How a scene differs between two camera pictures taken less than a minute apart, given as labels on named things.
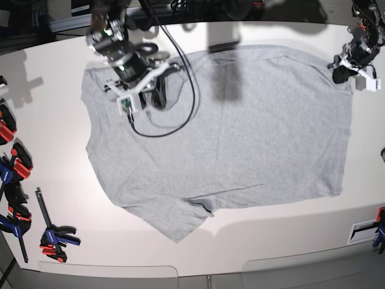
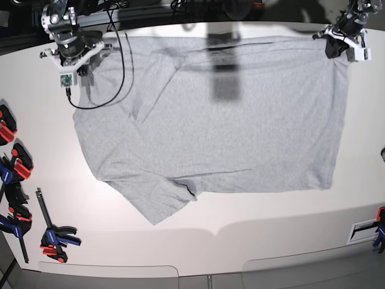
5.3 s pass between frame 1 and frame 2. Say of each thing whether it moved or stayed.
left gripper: moved
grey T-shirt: moved
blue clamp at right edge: stayed
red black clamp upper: stayed
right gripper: moved
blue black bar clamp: stayed
